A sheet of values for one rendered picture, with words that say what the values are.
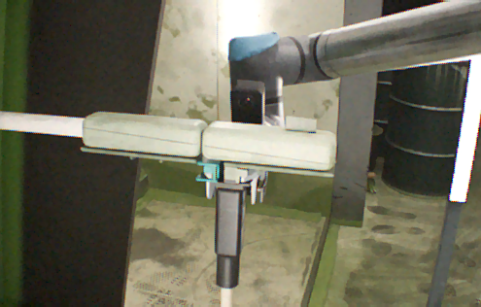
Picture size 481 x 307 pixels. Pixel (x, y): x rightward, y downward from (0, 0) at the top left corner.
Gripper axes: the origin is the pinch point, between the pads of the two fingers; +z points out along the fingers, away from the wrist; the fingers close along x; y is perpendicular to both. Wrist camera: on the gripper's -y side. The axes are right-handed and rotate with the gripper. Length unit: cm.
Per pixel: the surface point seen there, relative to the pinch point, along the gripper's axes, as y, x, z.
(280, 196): 76, 4, -205
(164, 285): 96, 47, -128
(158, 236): 93, 62, -167
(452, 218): 44, -63, -110
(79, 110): 3, 39, -39
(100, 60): -8, 34, -37
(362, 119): 26, -35, -194
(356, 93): 14, -30, -193
